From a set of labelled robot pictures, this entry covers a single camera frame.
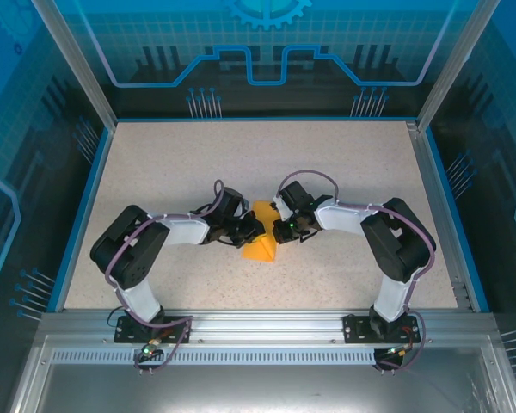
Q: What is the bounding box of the cable connector with light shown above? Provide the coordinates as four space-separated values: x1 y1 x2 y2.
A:
384 342 416 359
139 337 164 361

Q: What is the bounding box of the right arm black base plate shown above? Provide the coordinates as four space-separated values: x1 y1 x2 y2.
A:
342 312 420 346

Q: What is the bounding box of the thin black wire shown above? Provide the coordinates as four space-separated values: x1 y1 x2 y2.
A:
106 305 128 330

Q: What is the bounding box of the aluminium side rail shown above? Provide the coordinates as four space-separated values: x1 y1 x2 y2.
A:
406 120 474 311

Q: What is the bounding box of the yellow paper sheet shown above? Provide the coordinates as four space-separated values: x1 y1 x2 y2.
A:
240 199 280 264

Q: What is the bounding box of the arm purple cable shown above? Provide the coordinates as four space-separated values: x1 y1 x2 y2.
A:
276 170 438 373
104 178 226 373

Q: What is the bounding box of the steel bench tray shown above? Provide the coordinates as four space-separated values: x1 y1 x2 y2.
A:
6 335 516 413

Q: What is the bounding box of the aluminium frame post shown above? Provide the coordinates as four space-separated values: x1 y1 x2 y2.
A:
28 0 118 131
415 0 502 133

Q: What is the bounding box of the slotted cable duct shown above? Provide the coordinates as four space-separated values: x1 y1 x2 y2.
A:
50 348 378 367

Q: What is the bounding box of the blue table edge strip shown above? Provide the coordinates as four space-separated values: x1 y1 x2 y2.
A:
46 127 115 313
424 127 490 313

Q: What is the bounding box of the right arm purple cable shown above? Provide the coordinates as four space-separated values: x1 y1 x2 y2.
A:
276 170 438 373

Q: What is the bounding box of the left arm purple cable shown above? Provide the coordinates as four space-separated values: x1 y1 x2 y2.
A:
104 178 226 373

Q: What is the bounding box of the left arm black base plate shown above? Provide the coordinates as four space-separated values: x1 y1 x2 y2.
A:
114 314 195 346

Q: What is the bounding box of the aluminium mounting rail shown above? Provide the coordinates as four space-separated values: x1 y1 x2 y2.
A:
38 308 502 345

